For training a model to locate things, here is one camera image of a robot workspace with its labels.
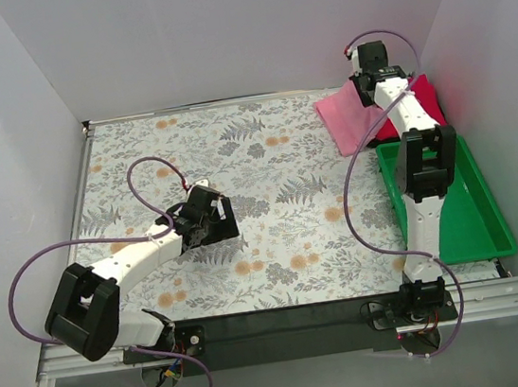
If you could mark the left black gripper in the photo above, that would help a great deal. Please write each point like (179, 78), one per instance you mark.
(217, 215)

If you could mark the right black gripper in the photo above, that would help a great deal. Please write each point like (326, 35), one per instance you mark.
(382, 73)

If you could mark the pink t shirt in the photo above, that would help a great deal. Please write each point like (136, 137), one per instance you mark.
(345, 117)

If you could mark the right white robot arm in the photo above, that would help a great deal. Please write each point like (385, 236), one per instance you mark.
(425, 168)

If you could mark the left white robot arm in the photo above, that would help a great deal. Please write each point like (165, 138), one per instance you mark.
(86, 314)

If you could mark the folded red t shirt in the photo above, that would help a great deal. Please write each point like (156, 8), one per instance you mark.
(425, 100)

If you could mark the floral patterned table mat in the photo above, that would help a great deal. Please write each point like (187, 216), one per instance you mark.
(314, 226)

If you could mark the green plastic tray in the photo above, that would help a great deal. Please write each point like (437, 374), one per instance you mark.
(472, 227)

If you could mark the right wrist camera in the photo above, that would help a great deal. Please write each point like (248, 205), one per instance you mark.
(352, 53)

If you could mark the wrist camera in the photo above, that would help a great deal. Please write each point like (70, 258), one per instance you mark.
(202, 182)
(352, 53)

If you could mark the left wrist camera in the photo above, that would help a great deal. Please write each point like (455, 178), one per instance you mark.
(202, 182)

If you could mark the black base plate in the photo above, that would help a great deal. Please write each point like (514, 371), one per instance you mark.
(293, 333)

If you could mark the aluminium frame rail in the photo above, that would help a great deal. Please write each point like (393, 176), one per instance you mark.
(465, 338)

